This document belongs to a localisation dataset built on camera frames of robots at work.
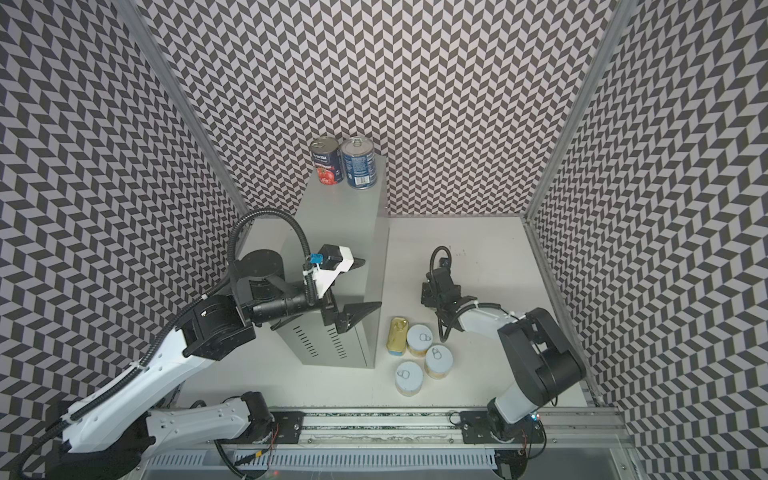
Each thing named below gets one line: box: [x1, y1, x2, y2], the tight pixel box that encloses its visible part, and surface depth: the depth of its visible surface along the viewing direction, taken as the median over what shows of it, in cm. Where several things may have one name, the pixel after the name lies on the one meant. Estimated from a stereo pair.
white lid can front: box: [395, 361, 424, 397], surface depth 78 cm
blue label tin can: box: [341, 136, 377, 190], surface depth 75 cm
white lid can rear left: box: [406, 324, 433, 358], surface depth 84 cm
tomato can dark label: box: [310, 136, 344, 186], surface depth 77 cm
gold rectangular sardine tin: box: [386, 316, 409, 356], surface depth 86 cm
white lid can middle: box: [425, 344, 454, 380], surface depth 80 cm
